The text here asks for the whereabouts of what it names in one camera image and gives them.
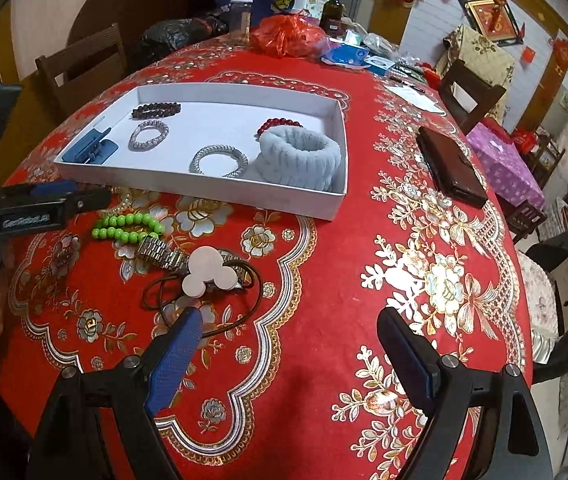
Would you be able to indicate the glass jar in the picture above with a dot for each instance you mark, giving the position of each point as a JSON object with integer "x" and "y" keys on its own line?
{"x": 240, "y": 22}

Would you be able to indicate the blue tissue box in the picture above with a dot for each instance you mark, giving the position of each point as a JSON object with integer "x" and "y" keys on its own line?
{"x": 346, "y": 52}

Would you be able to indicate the black plastic bag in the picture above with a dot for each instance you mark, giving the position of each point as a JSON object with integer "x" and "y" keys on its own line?
{"x": 174, "y": 35}

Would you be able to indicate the metal link wristwatch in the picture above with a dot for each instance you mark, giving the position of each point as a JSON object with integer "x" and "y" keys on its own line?
{"x": 159, "y": 252}

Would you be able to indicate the purple tablecloth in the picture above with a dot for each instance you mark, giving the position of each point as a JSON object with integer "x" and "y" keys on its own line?
{"x": 499, "y": 160}

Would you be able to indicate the small teal box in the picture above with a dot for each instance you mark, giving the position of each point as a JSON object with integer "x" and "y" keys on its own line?
{"x": 379, "y": 63}

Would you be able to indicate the clear plastic bag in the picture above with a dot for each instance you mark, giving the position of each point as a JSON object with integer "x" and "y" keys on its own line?
{"x": 381, "y": 44}

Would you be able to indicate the framed red diamond decoration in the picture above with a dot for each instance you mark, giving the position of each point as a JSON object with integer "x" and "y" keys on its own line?
{"x": 491, "y": 17}

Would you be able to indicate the white shallow cardboard box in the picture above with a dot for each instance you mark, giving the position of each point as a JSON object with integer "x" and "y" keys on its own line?
{"x": 189, "y": 130}

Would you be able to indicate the grey fluffy wristband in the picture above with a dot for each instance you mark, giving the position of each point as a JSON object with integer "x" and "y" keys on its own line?
{"x": 284, "y": 165}

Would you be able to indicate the black pen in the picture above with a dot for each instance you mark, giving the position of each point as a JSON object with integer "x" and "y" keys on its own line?
{"x": 406, "y": 81}

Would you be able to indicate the dark wine bottle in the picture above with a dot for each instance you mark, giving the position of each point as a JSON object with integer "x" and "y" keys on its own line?
{"x": 332, "y": 15}

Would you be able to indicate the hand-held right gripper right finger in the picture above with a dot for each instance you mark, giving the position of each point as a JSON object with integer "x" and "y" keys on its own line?
{"x": 411, "y": 360}

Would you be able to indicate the white paper sheet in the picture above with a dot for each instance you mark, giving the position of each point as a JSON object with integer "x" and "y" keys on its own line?
{"x": 414, "y": 99}

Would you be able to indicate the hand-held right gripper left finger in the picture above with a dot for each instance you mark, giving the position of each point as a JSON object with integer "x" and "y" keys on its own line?
{"x": 174, "y": 360}

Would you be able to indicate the brown leather wallet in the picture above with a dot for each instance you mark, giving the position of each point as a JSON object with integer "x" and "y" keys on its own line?
{"x": 451, "y": 165}

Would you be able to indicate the floral cushioned chair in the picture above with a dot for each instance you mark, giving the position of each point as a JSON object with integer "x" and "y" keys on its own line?
{"x": 539, "y": 300}

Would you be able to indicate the wooden slatted chair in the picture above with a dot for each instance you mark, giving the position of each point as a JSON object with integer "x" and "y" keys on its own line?
{"x": 89, "y": 45}

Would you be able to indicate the small red knot decoration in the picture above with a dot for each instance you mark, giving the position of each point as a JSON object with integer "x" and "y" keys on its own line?
{"x": 564, "y": 55}

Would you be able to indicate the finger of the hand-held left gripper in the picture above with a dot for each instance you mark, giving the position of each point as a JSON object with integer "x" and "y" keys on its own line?
{"x": 49, "y": 190}
{"x": 39, "y": 215}

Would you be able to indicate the red plastic bag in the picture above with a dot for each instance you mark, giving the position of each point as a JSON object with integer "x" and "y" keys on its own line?
{"x": 289, "y": 35}

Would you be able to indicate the floral chair cover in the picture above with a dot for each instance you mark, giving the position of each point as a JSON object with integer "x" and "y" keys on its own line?
{"x": 484, "y": 55}

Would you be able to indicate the dark wooden chair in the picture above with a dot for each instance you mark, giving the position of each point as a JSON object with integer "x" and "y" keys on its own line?
{"x": 469, "y": 87}

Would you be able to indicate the blue hair claw clip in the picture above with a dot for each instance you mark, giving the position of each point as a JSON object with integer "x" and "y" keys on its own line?
{"x": 89, "y": 147}

